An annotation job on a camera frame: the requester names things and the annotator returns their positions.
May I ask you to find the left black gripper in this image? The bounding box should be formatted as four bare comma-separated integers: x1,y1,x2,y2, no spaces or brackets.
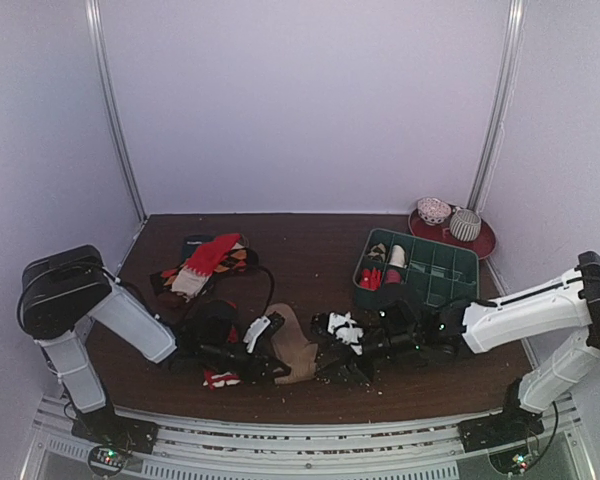
200,340,289,386

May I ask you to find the tan ribbed sock pair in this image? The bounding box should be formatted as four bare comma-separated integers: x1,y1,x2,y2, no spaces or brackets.
266,303,318,385

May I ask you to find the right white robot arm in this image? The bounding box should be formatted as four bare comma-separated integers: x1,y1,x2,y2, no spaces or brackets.
311,251,600,442

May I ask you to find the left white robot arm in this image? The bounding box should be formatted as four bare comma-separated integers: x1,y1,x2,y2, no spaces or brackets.
16,245,291,444

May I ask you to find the red folded sock pair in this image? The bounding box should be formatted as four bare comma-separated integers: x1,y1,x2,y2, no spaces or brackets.
203,369,242,390

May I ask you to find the rolled red sock in tray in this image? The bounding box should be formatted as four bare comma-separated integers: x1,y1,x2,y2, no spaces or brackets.
358,268,383,291

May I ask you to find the rolled maroon sock in tray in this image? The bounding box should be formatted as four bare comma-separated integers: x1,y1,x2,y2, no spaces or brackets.
384,268,403,284

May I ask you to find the argyle black orange sock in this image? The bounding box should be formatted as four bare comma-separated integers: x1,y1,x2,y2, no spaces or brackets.
149,242,259,297

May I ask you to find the rolled patterned sock in tray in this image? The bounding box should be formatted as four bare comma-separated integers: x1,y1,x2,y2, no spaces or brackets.
367,243,387,263

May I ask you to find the rolled cream sock in tray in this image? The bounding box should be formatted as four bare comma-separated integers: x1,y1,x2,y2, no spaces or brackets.
388,244,407,268

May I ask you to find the red white sock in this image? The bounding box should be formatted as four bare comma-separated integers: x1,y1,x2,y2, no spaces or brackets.
171,233,241,299

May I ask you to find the green divided organizer tray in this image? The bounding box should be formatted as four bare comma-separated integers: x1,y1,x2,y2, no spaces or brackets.
352,228,480,310

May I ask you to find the dark blue sock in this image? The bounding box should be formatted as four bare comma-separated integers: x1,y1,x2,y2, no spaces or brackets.
181,236,207,260

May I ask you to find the left circuit board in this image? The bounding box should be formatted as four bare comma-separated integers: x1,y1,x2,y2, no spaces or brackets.
86,445,142,476

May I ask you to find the circuit board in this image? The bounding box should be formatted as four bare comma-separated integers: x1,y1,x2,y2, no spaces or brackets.
488,447,541,477
86,445,142,476

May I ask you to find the dark red plate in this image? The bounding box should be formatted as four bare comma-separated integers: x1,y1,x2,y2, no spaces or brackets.
408,205,497,260

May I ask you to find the striped grey cup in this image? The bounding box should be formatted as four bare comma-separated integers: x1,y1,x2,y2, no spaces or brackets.
449,208,482,242

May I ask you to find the right circuit board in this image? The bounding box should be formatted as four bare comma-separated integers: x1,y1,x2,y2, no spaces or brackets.
488,447,541,477

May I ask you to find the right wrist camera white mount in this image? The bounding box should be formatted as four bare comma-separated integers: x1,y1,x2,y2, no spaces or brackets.
327,312,364,356

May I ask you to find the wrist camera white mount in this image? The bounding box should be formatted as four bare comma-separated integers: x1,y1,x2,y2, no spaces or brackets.
327,312,364,356
242,316,271,354

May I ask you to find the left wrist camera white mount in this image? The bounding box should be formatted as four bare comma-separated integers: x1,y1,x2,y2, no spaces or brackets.
242,316,271,354

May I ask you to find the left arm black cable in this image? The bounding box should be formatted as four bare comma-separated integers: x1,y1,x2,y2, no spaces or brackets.
179,264,276,326

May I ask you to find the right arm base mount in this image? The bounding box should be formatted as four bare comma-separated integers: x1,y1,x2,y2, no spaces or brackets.
458,382,545,453

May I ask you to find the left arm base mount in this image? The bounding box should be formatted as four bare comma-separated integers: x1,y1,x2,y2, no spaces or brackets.
71,408,158,454

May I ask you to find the front aluminium rail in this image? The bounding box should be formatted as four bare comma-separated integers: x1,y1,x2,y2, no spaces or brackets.
15,395,600,479

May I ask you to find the right aluminium frame post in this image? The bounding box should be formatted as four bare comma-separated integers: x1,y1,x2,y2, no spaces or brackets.
467,0,526,213

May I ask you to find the aluminium frame post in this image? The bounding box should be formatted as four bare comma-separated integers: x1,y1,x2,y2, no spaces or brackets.
85,0,148,224
467,0,526,213

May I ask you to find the left aluminium frame post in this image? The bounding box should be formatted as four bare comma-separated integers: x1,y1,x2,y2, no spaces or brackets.
85,0,148,224

